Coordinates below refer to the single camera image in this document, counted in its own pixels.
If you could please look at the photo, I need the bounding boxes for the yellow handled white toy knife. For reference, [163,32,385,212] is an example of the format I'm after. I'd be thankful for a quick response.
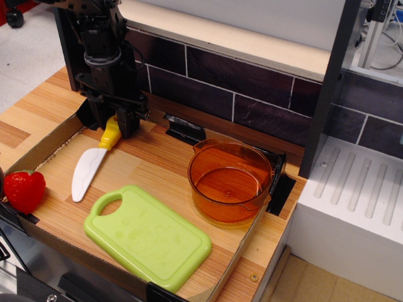
[71,115,122,202]

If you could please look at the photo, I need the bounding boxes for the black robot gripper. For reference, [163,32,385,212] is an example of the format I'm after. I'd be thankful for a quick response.
[75,63,149,138]

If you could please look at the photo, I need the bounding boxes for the black caster wheel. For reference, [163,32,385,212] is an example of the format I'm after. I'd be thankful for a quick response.
[6,8,24,28]

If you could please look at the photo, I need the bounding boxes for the dark shelf frame with ledge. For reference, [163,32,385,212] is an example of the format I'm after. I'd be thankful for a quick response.
[51,0,363,179]

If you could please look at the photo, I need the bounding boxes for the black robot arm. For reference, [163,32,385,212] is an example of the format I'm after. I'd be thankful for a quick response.
[46,1,149,138]

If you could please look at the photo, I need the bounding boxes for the orange transparent plastic pot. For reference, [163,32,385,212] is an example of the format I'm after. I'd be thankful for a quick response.
[188,138,273,223]

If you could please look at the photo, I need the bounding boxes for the white ribbed sink drainer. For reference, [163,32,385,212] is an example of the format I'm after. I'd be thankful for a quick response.
[287,137,402,300]

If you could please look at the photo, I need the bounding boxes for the metal robot base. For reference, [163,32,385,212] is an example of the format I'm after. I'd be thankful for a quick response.
[1,206,141,301]

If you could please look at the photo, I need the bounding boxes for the red toy strawberry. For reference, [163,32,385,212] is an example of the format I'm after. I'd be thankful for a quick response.
[4,171,46,215]

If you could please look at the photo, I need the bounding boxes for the cardboard fence with black tape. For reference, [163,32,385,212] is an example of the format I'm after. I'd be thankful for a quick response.
[0,86,297,302]

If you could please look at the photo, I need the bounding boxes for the aluminium frame with cables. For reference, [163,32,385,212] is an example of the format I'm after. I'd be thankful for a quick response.
[349,1,402,86]

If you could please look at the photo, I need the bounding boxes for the green plastic cutting board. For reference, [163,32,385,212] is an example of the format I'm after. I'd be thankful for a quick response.
[83,185,212,293]

